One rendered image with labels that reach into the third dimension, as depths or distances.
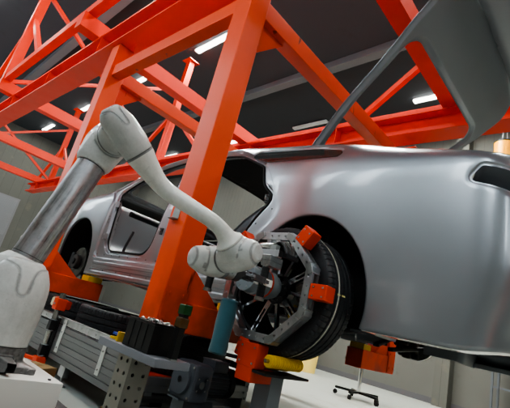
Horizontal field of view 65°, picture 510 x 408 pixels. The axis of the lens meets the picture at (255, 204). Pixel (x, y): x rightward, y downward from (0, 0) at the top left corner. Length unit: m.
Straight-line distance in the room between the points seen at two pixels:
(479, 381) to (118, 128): 9.26
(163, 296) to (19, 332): 1.06
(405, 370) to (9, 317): 9.74
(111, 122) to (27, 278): 0.54
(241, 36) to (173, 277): 1.54
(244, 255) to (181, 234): 0.88
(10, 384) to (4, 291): 0.22
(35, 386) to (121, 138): 0.74
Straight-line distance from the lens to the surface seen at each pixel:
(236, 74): 2.62
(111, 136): 1.42
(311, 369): 9.42
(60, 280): 3.99
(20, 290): 1.21
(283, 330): 1.91
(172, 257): 2.19
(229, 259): 1.39
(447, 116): 4.80
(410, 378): 10.43
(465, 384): 10.03
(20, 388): 1.19
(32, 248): 1.43
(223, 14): 3.17
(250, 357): 2.00
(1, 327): 1.21
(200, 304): 2.34
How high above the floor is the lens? 0.64
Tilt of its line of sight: 17 degrees up
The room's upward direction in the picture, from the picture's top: 14 degrees clockwise
